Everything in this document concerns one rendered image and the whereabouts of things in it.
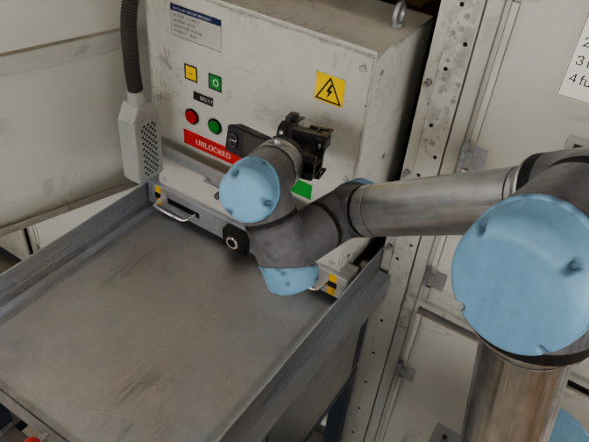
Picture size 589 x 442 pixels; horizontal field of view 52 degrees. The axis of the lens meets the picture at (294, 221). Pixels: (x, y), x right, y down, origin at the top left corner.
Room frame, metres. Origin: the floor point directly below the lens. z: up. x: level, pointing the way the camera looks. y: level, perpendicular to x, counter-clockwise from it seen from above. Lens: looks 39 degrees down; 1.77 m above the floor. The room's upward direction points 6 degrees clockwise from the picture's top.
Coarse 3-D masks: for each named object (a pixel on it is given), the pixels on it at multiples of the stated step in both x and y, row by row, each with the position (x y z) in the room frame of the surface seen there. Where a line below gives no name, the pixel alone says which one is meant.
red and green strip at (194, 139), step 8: (184, 136) 1.08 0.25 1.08; (192, 136) 1.07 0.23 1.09; (200, 136) 1.06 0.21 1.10; (192, 144) 1.07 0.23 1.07; (200, 144) 1.06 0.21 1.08; (208, 144) 1.05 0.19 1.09; (216, 144) 1.04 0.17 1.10; (208, 152) 1.05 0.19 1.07; (216, 152) 1.04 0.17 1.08; (224, 152) 1.03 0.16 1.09; (224, 160) 1.03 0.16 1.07; (232, 160) 1.02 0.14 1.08; (296, 184) 0.94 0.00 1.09; (304, 184) 0.94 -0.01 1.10; (296, 192) 0.94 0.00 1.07; (304, 192) 0.93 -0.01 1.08
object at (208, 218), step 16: (176, 192) 1.09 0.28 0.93; (176, 208) 1.09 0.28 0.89; (192, 208) 1.06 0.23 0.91; (208, 208) 1.05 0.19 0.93; (208, 224) 1.04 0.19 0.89; (224, 224) 1.02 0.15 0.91; (240, 224) 1.01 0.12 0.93; (336, 272) 0.88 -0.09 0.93; (352, 272) 0.89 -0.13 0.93; (336, 288) 0.87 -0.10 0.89
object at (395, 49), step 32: (224, 0) 1.04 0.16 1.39; (256, 0) 1.07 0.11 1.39; (288, 0) 1.08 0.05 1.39; (320, 0) 1.10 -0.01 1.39; (352, 0) 1.12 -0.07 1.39; (320, 32) 0.94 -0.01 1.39; (352, 32) 0.96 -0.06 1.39; (384, 32) 0.98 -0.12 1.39; (416, 32) 1.02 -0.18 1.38; (384, 64) 0.92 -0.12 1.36; (416, 64) 1.05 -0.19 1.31; (384, 96) 0.94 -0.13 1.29; (384, 128) 0.96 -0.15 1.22; (384, 160) 0.99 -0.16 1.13; (352, 256) 0.93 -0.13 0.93
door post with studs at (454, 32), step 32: (448, 0) 0.99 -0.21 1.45; (480, 0) 0.96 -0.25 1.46; (448, 32) 0.98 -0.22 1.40; (448, 64) 0.97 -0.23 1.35; (448, 96) 0.96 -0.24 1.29; (416, 128) 0.99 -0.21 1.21; (448, 128) 0.96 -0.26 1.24; (416, 160) 0.98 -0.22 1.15; (384, 256) 0.99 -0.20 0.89; (384, 320) 0.97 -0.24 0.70; (384, 352) 0.96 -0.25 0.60
